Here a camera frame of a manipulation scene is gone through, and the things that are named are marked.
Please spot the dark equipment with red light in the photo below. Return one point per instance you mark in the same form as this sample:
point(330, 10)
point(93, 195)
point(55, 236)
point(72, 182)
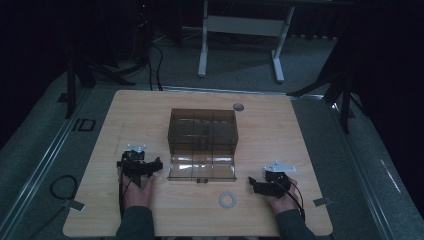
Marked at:
point(144, 30)

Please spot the metal floor rail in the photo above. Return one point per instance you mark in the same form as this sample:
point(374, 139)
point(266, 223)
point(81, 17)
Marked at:
point(360, 173)
point(36, 173)

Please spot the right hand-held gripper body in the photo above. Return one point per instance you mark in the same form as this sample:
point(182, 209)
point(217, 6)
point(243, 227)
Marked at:
point(273, 186)

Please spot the person's left hand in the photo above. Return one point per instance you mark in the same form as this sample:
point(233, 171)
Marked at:
point(137, 195)

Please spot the grey tape piece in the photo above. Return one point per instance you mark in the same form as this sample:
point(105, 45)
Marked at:
point(75, 205)
point(322, 201)

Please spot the black tripod stand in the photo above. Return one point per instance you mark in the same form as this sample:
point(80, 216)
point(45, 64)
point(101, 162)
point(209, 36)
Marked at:
point(345, 100)
point(70, 86)

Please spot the clear brown plastic box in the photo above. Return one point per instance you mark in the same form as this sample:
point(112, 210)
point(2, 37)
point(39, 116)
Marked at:
point(202, 133)

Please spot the grey round table grommet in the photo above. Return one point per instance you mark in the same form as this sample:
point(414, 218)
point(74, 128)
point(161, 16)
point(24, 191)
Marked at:
point(238, 107)

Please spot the person's right hand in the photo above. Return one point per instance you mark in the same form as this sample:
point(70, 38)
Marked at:
point(286, 203)

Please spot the black floor tape marks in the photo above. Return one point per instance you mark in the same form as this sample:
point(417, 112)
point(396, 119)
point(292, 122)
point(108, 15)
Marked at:
point(86, 125)

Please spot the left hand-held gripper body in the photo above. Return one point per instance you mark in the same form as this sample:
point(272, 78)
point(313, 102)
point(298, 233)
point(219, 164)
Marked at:
point(133, 166)

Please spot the white metal desk frame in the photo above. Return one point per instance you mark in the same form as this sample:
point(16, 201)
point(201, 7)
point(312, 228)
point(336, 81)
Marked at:
point(245, 26)

